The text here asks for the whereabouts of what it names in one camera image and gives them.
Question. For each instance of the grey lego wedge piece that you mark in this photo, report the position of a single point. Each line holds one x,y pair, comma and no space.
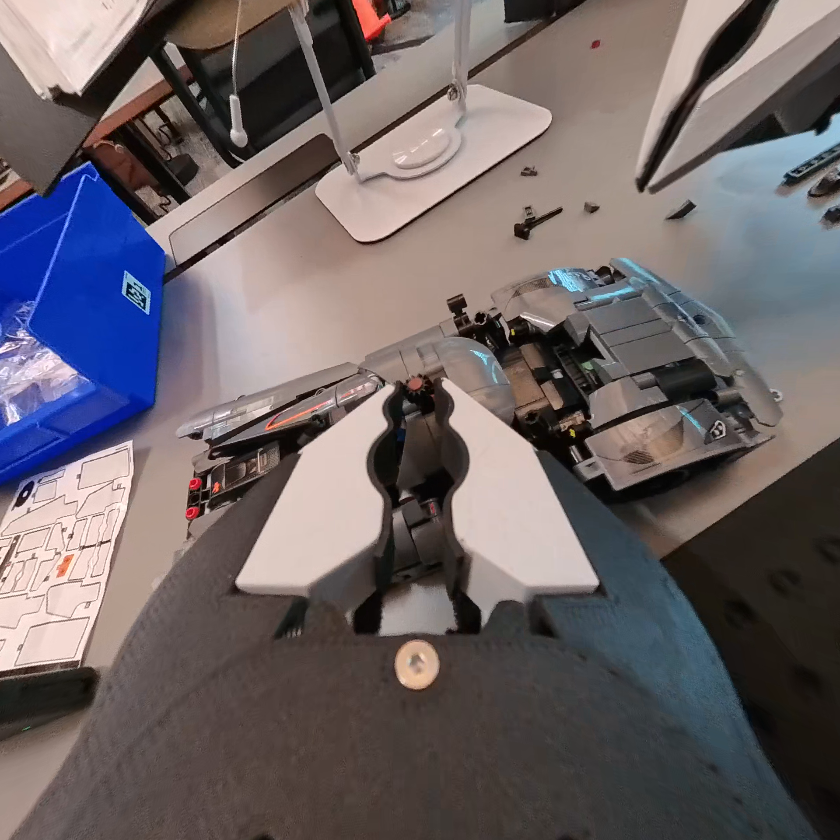
825,187

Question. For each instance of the orange plastic object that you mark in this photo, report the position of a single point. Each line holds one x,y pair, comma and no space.
367,19

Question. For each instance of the grey lego corner bracket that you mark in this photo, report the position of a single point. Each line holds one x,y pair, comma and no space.
682,210

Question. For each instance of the clear plastic bag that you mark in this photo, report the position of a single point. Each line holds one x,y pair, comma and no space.
33,367

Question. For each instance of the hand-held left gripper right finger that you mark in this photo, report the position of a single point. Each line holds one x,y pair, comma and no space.
518,518

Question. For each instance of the black lego axle connector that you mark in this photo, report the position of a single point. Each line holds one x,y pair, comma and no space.
525,229

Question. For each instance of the black dimpled fabric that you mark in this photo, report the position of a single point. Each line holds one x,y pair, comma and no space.
774,623

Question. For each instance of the small grey lego piece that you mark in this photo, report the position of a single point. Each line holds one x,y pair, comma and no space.
833,214

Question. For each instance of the black device green light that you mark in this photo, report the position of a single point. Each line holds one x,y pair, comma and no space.
39,702

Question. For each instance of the open instruction book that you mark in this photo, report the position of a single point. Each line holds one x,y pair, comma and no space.
65,39

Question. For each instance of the white sticker sheet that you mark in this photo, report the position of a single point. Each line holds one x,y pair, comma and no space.
65,590

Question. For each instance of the long grey studded lego plate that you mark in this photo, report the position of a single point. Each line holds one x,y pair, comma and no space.
810,167

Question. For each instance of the blue bin with marker tag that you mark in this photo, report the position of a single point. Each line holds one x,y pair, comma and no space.
98,249

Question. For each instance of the dark lego car model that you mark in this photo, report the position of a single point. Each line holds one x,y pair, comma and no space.
643,341

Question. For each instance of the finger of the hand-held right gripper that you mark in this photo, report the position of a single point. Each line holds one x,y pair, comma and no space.
787,65
682,52

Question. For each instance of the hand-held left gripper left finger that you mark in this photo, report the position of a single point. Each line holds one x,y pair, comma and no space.
308,518

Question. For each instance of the white book stand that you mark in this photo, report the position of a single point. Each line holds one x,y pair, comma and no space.
459,164

